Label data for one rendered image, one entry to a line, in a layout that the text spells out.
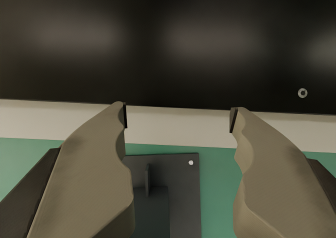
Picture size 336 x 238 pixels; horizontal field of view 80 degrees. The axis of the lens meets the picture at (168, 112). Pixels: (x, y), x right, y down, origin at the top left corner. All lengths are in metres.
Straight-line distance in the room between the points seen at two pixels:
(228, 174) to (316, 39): 0.87
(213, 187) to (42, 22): 0.96
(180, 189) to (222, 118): 0.82
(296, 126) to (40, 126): 0.27
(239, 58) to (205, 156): 0.83
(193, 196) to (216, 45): 0.90
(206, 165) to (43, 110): 0.86
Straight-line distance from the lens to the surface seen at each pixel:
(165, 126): 0.21
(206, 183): 1.05
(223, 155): 1.03
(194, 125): 0.22
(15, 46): 0.24
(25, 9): 0.25
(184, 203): 1.05
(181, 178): 1.00
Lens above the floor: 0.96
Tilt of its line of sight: 89 degrees down
